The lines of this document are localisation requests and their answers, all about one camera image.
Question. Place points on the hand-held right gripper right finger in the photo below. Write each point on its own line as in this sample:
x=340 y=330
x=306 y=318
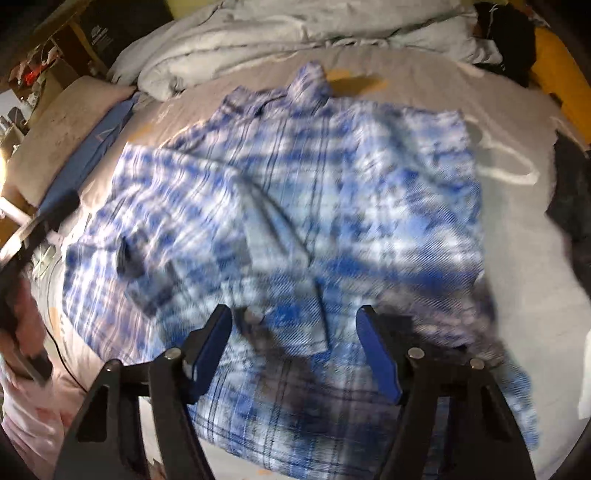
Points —
x=381 y=355

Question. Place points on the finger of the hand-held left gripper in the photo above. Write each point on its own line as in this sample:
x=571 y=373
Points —
x=41 y=226

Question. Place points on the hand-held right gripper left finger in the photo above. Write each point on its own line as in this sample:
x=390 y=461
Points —
x=210 y=355

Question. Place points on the blue plaid shirt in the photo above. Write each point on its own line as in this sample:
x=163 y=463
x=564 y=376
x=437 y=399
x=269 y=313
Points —
x=369 y=207

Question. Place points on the blue cloth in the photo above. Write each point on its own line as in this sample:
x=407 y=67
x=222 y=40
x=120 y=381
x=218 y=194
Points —
x=92 y=152

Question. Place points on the beige pillow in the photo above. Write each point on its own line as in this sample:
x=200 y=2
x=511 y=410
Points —
x=60 y=124

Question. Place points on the person's pink clothing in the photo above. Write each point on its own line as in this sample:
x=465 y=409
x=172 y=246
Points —
x=27 y=415

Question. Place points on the wooden shelf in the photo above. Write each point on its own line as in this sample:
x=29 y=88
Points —
x=55 y=27

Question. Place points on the black box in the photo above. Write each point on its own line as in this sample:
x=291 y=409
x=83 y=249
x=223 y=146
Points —
x=120 y=32

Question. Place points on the black puffer jacket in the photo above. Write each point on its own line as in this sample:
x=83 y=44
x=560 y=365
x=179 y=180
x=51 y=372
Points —
x=572 y=203

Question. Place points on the grey duvet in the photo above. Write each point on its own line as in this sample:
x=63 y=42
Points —
x=277 y=32

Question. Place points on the yellow cloth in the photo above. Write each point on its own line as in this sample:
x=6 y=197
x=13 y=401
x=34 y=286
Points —
x=558 y=69

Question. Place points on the black garment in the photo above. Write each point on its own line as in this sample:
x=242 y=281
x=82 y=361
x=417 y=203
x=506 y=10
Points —
x=512 y=41

